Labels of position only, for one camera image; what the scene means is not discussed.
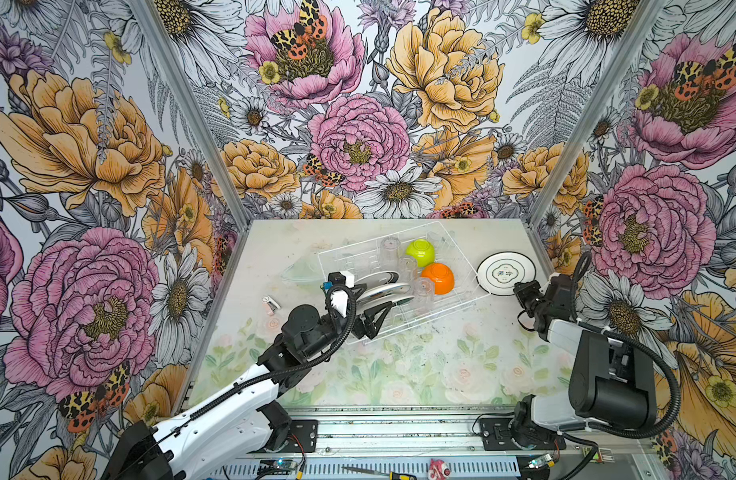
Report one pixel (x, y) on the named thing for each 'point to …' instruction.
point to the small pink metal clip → (270, 305)
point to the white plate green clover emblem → (498, 272)
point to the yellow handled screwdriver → (391, 475)
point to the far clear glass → (389, 252)
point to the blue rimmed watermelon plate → (384, 290)
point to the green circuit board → (276, 467)
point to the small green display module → (603, 456)
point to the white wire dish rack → (419, 268)
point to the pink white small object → (438, 470)
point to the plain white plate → (394, 299)
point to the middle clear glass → (407, 269)
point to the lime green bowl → (422, 250)
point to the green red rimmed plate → (378, 278)
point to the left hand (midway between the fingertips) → (378, 302)
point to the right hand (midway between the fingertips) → (513, 288)
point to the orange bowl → (441, 275)
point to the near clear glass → (423, 295)
